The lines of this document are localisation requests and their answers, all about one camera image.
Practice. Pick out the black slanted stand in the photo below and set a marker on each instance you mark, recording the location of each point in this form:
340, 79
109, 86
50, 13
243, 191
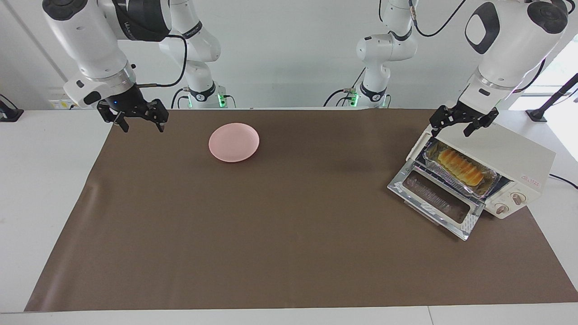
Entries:
553, 97

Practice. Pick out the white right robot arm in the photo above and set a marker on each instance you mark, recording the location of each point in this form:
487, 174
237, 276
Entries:
90, 40

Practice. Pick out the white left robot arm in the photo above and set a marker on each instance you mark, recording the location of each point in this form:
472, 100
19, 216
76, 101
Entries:
505, 49

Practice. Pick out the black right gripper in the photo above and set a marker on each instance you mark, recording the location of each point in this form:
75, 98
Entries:
128, 104

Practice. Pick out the golden sliced bread loaf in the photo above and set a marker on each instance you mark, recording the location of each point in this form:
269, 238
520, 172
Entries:
460, 167

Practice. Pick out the glass oven door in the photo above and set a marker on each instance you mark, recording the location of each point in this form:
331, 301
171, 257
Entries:
433, 198

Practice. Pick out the cream toaster oven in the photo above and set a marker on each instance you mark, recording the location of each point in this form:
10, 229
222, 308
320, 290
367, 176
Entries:
515, 153

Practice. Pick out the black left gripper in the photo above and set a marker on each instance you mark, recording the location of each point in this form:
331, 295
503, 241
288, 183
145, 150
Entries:
465, 113

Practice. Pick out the beige oven knob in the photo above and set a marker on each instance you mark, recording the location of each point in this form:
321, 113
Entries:
518, 198
502, 209

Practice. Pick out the white wall socket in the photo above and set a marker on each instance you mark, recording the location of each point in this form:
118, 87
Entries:
58, 101

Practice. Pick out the black clamp mount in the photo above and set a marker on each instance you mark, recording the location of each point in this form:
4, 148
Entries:
9, 113

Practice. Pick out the brown table mat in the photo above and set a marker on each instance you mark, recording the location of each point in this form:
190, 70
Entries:
271, 225

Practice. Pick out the pink round plate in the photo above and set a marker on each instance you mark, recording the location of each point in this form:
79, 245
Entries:
234, 142

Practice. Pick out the aluminium foil tray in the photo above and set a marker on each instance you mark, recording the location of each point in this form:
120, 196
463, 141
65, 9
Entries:
490, 183

